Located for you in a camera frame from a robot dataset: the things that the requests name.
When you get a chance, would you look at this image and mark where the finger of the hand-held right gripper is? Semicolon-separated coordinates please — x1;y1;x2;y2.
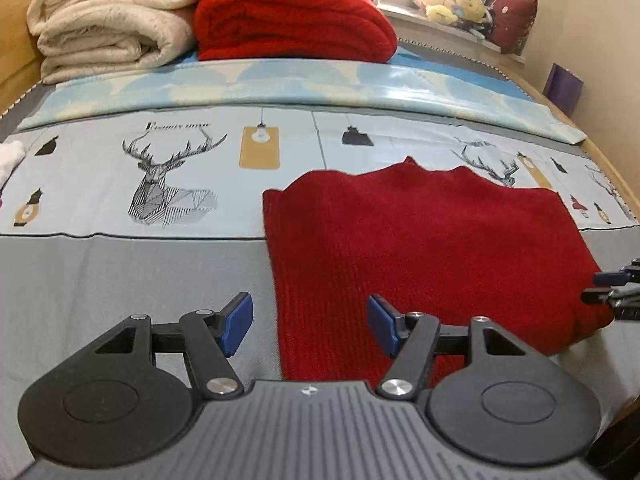
581;285;640;322
593;258;640;286

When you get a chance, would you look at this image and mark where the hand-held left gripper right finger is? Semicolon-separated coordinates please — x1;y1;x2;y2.
366;294;532;401

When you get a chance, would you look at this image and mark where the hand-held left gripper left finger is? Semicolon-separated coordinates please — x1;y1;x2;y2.
70;291;246;401

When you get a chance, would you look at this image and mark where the dark red knit sweater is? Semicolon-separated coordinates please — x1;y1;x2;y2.
262;156;617;381

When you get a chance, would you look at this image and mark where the deer print bed sheet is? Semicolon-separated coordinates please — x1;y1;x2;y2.
0;35;640;461

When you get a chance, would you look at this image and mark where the purple board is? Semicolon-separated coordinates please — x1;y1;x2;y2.
542;62;584;119

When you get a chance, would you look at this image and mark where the light blue patterned mat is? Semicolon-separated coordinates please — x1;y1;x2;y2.
17;52;589;146

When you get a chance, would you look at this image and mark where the dark red cushion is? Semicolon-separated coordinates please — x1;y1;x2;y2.
487;0;539;56

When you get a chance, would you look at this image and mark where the white cloth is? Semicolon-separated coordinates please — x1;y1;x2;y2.
0;140;26;192

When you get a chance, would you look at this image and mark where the white window sill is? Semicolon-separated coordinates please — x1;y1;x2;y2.
379;2;527;65

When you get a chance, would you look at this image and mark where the yellow and blue plush toy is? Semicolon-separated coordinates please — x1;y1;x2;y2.
450;0;496;38

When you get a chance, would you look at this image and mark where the folded red fleece blanket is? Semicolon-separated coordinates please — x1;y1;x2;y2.
192;0;399;64

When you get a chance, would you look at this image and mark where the folded cream fleece blanket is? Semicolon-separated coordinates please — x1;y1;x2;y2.
27;0;209;85

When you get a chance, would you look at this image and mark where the pale yellow plush toy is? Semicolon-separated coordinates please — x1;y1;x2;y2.
412;0;458;25

